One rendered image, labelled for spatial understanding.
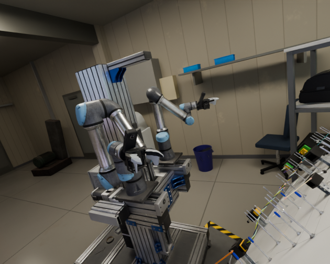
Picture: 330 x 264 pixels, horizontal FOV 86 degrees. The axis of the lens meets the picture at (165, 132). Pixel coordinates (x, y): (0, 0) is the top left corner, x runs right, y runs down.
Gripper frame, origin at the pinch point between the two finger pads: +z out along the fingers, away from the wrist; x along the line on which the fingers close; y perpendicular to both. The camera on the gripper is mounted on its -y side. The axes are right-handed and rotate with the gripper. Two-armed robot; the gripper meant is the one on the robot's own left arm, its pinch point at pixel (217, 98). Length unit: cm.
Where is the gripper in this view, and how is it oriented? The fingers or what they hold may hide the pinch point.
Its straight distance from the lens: 173.0
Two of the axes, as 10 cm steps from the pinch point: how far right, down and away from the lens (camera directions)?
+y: 2.2, 9.0, 3.8
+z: 9.8, -2.1, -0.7
